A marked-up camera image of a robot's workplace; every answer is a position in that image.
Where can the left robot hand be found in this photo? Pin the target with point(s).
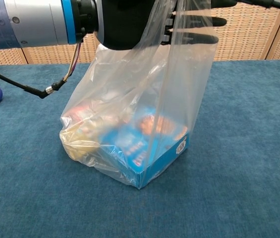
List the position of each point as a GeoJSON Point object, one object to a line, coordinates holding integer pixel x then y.
{"type": "Point", "coordinates": [120, 24]}

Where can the clear plastic shopping bag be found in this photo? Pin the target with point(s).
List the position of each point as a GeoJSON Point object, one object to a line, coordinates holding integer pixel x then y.
{"type": "Point", "coordinates": [129, 81]}

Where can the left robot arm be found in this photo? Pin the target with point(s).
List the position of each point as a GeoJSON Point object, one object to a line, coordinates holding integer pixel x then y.
{"type": "Point", "coordinates": [30, 22]}

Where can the red snack packet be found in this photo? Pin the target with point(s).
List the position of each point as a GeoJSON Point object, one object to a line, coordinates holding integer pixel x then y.
{"type": "Point", "coordinates": [80, 112]}

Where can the yellow snack packet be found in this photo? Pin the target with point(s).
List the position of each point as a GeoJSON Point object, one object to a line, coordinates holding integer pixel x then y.
{"type": "Point", "coordinates": [77, 146]}

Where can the woven rattan folding screen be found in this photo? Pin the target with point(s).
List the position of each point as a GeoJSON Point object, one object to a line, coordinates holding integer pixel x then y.
{"type": "Point", "coordinates": [248, 37]}

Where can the blue snack box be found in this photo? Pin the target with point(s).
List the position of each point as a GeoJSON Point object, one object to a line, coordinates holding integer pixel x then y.
{"type": "Point", "coordinates": [159, 168]}

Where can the teal table cloth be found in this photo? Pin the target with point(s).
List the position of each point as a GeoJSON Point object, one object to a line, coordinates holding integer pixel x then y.
{"type": "Point", "coordinates": [248, 148]}

